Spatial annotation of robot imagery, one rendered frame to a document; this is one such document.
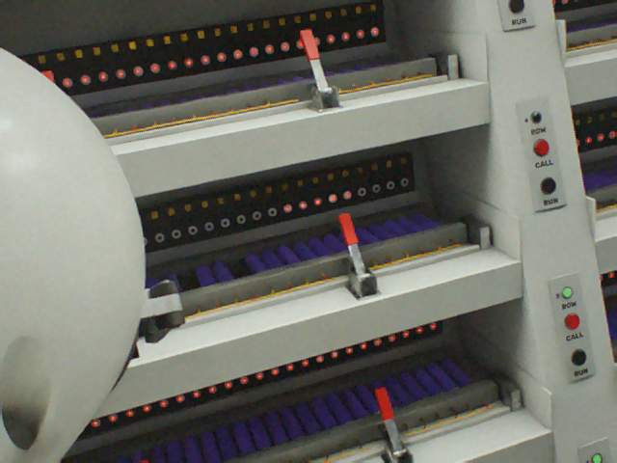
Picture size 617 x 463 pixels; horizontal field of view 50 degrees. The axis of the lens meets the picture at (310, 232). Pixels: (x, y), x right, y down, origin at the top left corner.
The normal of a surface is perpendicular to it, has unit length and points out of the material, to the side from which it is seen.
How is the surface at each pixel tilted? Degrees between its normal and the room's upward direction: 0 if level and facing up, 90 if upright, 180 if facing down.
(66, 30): 90
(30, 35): 90
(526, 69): 90
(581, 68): 105
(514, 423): 15
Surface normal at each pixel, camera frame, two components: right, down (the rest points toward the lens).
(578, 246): 0.25, 0.04
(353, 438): 0.30, 0.30
